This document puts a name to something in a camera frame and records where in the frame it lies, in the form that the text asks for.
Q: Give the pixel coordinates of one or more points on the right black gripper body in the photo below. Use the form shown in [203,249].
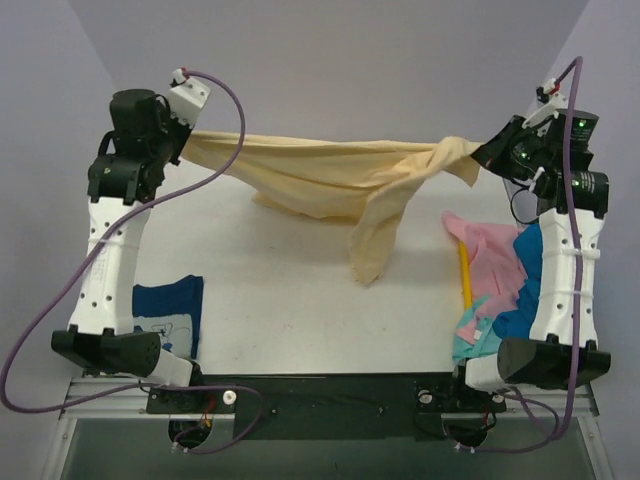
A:
[495,150]

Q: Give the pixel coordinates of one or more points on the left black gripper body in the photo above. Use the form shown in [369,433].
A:
[176,141]

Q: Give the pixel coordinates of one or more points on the beige t shirt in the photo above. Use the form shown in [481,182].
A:
[368,184]

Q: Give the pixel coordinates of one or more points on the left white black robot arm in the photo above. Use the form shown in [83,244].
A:
[122,185]

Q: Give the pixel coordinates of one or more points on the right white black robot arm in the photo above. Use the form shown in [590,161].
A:
[560,350]

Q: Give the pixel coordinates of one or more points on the yellow t shirt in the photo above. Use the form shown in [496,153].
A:
[465,275]

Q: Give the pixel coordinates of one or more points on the pink t shirt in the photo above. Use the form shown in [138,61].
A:
[494,267]

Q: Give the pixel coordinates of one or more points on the bright blue t shirt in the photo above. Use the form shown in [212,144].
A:
[517,322]

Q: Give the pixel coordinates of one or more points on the navy printed folded t shirt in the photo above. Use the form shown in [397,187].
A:
[173,312]

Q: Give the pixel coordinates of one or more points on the teal t shirt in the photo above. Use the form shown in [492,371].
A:
[474,336]

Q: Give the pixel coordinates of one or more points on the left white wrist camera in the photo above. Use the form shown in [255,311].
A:
[187,98]

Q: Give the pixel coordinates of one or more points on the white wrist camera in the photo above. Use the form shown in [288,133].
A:
[550,99]
[187,98]

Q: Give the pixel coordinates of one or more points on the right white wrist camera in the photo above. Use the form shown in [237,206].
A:
[550,99]

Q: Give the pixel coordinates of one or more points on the aluminium front rail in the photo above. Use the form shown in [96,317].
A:
[100,395]

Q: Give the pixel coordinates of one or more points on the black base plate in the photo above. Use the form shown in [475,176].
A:
[320,424]

